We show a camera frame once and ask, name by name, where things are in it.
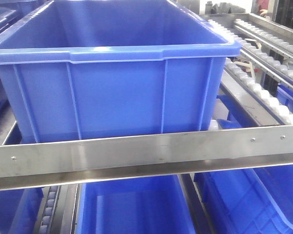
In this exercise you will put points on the blue bin below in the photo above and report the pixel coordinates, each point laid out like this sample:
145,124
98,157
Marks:
147,205
249,201
19,210

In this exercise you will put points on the white roller conveyor track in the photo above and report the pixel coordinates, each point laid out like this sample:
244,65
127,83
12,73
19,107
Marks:
262,106

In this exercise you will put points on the blue bin below left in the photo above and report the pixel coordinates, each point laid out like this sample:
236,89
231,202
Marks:
19,210

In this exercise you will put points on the blue plastic crate on shelf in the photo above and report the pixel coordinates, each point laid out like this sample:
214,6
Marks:
81,69

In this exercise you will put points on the blue bin below centre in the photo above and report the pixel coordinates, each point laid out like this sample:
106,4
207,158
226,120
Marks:
147,205

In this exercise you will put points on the left narrow roller track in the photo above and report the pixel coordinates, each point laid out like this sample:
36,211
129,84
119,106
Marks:
49,209

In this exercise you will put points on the blue bin below right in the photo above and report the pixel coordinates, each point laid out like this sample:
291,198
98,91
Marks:
249,201

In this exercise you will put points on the stainless steel shelf rack frame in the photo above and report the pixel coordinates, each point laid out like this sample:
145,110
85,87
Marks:
69,162

